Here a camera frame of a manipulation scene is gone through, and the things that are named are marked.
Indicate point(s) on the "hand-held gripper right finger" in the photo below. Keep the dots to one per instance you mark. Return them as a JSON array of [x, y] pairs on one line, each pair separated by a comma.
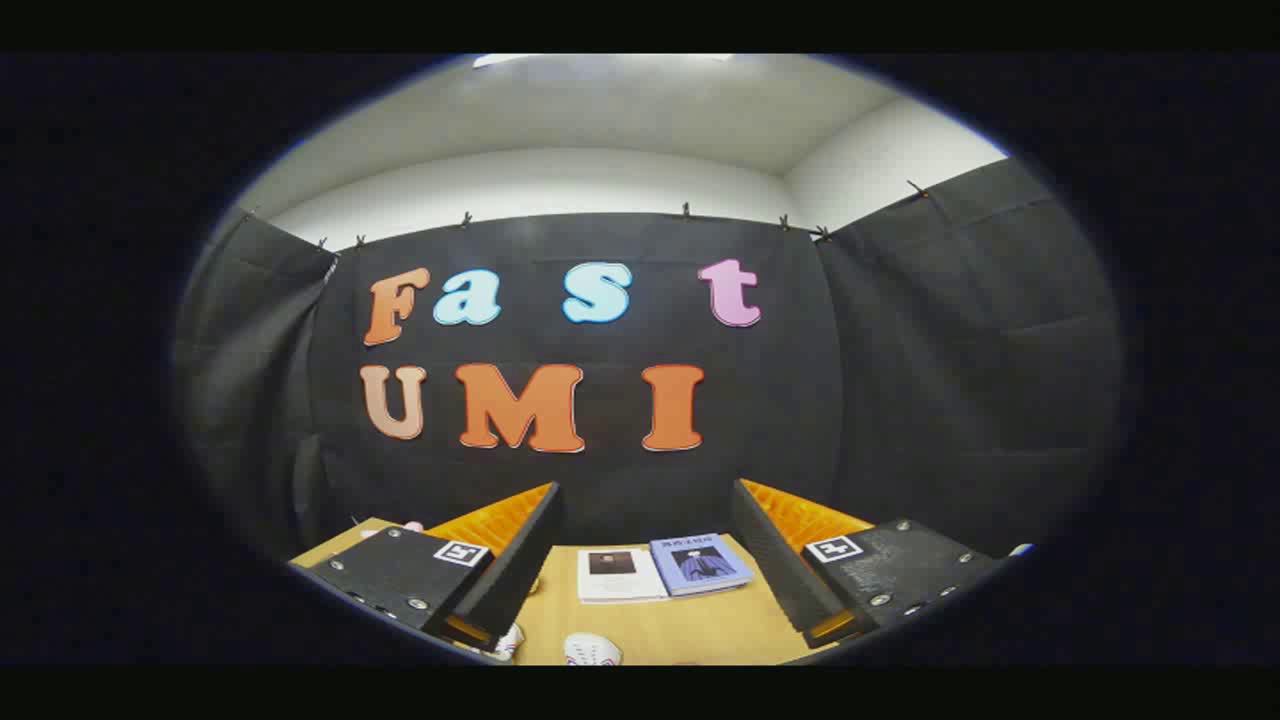
[[775, 560]]

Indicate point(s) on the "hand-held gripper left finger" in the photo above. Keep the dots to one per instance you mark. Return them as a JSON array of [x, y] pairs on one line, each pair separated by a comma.
[[520, 560]]

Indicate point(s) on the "white striped canvas shoe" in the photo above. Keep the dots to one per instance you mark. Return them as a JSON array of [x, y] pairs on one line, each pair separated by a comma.
[[592, 651], [510, 640]]

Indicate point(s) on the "blue book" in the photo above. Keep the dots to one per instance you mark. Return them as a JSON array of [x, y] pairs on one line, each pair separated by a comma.
[[700, 563]]

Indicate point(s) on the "white book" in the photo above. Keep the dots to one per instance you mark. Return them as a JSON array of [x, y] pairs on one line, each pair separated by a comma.
[[618, 578]]

